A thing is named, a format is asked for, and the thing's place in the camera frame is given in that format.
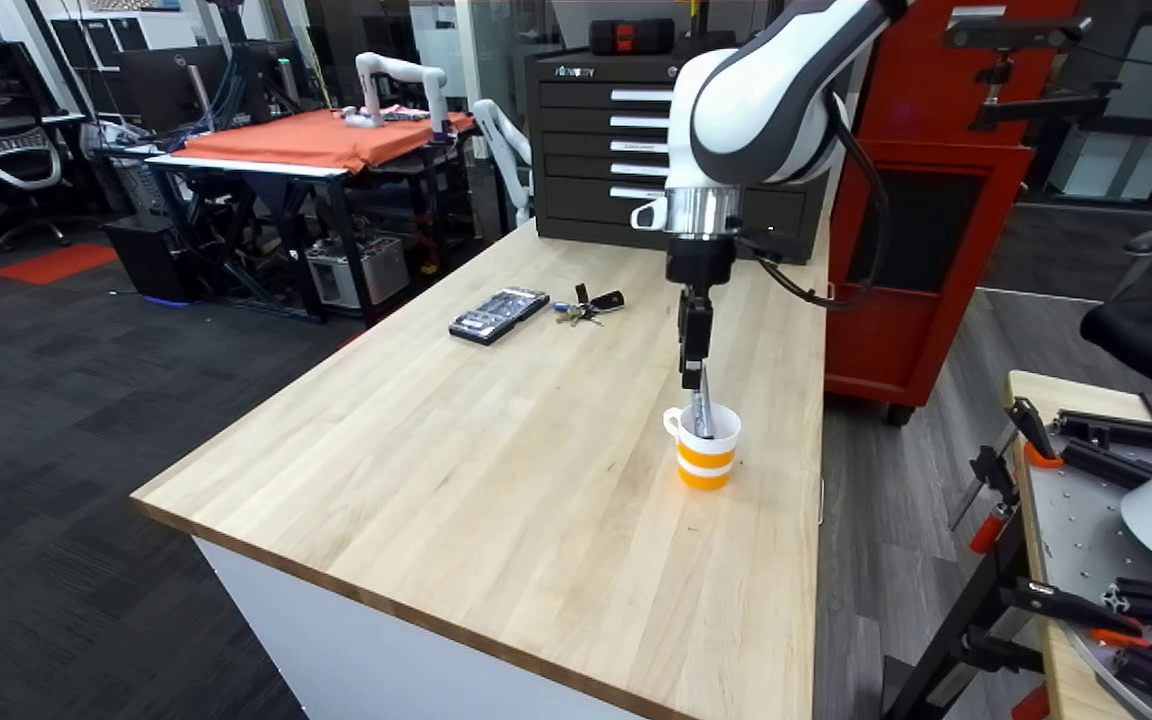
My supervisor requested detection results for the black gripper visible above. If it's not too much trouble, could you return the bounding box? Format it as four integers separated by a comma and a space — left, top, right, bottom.
664, 238, 735, 392

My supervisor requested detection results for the grey marker pen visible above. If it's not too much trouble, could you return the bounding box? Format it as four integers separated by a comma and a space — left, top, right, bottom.
687, 379, 715, 441

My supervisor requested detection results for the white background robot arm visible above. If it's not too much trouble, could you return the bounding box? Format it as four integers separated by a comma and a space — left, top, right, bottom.
341, 53, 448, 134

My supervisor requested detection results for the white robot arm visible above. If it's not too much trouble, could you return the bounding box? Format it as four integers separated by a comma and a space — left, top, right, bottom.
629, 0, 908, 392

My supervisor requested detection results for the white and orange mug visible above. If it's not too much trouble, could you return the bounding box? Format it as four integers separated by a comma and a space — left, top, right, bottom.
658, 405, 745, 491

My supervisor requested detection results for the bunch of keys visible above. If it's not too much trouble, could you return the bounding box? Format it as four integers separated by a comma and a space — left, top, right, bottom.
551, 283, 624, 323

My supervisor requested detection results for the black smartphone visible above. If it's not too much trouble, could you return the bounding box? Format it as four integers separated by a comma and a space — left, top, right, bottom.
448, 289, 547, 345

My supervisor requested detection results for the dark drawer tool chest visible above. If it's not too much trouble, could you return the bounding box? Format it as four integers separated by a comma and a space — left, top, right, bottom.
525, 49, 832, 270

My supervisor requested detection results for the white chair behind table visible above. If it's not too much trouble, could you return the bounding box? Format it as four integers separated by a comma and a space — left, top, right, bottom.
470, 99, 530, 225

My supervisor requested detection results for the black box on chest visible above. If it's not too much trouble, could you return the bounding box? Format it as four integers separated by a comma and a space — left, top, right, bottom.
589, 20, 675, 55

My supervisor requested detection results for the red tool cabinet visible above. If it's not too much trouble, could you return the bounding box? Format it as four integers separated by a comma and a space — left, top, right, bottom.
824, 0, 1084, 425

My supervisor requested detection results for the black clamp with orange pad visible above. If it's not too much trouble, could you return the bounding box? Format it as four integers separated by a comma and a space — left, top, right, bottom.
1008, 395, 1152, 488

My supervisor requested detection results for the black office chair left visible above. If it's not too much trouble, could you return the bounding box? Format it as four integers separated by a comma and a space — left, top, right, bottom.
0, 98, 64, 193

